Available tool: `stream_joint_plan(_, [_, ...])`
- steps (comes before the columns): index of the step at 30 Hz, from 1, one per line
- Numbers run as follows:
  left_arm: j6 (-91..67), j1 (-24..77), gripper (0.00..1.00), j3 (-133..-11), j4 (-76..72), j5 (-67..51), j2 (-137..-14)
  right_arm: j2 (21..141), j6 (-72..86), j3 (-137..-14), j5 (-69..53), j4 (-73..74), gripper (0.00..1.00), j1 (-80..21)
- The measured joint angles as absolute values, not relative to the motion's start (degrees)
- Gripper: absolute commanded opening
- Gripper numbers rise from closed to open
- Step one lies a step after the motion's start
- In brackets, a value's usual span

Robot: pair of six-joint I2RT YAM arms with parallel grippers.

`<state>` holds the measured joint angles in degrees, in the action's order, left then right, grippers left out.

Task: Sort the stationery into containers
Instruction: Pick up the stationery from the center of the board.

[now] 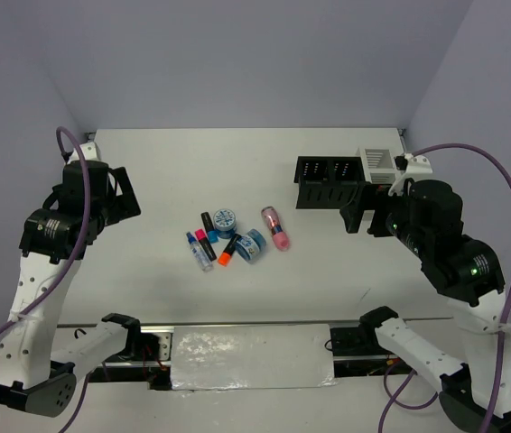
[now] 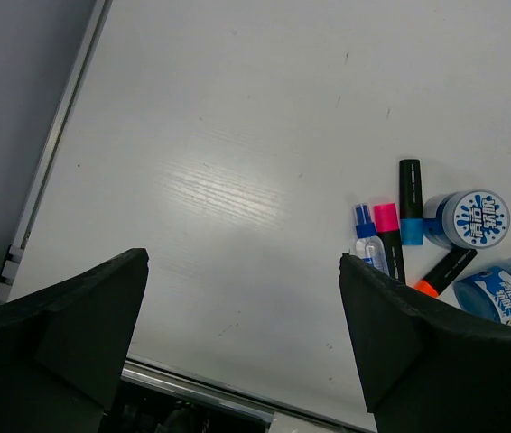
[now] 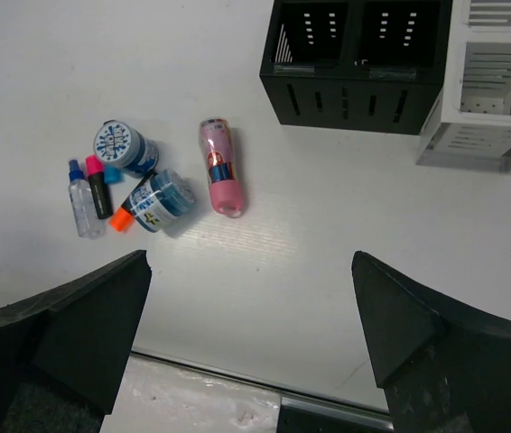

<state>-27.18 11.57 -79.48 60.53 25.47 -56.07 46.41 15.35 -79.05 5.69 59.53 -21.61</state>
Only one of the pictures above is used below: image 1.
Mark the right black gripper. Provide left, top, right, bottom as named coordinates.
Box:
left=338, top=178, right=427, bottom=252

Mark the pink capped highlighter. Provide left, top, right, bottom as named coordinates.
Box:
left=195, top=229, right=217, bottom=262

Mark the pink glue stick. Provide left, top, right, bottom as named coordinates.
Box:
left=261, top=207, right=291, bottom=251

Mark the blue capped highlighter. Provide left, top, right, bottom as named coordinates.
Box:
left=200, top=212, right=218, bottom=244

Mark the clear blue capped pen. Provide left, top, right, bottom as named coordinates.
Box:
left=186, top=232, right=213, bottom=272

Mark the orange capped highlighter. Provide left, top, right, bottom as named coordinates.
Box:
left=218, top=234, right=241, bottom=267

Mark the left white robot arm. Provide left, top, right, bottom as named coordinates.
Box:
left=0, top=143, right=144, bottom=418

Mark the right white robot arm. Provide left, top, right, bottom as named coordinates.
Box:
left=340, top=180, right=511, bottom=432

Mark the white slotted organizer box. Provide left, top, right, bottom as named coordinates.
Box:
left=358, top=148, right=395, bottom=185

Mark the black slotted organizer box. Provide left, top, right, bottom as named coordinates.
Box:
left=294, top=156, right=366, bottom=209

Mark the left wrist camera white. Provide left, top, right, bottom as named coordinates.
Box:
left=68, top=142, right=102, bottom=163

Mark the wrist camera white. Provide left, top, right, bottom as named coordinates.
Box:
left=68, top=142, right=102, bottom=163
left=388, top=153, right=432, bottom=197

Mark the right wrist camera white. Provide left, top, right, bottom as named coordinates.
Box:
left=388, top=153, right=432, bottom=197

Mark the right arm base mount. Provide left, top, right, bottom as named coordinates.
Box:
left=324, top=324, right=409, bottom=378

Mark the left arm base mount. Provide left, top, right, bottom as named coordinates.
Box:
left=88, top=332, right=173, bottom=391

